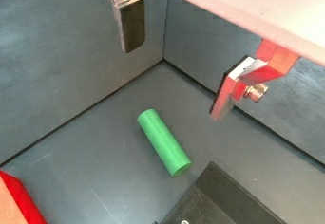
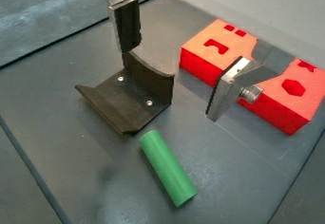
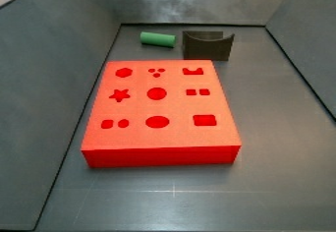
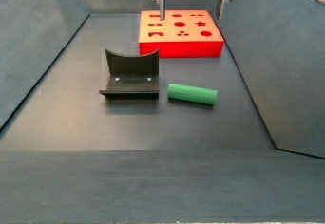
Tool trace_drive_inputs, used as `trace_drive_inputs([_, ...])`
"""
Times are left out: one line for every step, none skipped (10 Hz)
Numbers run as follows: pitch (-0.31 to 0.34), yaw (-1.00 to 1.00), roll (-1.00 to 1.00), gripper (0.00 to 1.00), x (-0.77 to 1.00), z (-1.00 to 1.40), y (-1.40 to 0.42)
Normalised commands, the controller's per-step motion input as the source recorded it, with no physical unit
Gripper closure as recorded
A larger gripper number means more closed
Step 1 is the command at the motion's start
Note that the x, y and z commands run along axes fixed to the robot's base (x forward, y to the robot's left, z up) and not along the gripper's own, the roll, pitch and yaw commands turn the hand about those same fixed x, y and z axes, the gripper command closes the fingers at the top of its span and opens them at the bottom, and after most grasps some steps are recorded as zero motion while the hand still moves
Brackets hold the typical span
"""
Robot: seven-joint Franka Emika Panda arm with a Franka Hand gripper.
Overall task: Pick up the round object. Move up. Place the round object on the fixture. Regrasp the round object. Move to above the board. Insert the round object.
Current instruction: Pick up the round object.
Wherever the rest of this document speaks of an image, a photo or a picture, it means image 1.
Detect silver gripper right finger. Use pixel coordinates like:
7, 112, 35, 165
211, 39, 300, 121

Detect green cylinder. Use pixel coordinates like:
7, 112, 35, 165
138, 109, 191, 177

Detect black curved holder stand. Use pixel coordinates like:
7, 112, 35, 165
152, 161, 286, 224

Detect red foam shape board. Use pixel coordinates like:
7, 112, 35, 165
0, 171, 47, 224

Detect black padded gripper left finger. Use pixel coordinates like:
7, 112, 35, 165
111, 0, 144, 53

